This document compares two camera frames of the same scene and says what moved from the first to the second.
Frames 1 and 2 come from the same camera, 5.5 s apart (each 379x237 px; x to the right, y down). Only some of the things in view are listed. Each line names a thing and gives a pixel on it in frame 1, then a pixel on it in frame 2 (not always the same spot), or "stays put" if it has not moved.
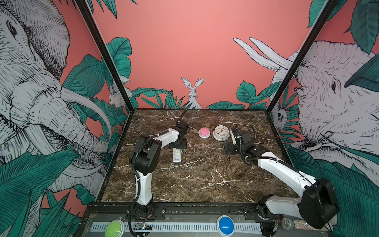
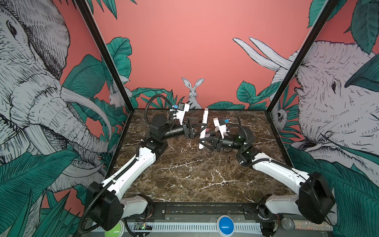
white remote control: x=176 y=155 to x=203 y=129
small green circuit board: x=142 y=226 stays put
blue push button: x=225 y=226 stays put
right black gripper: x=231 y=148 to x=217 y=142
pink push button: x=204 y=133 stays put
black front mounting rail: x=178 y=211 stays put
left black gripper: x=183 y=145 to x=189 y=134
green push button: x=115 y=228 stays put
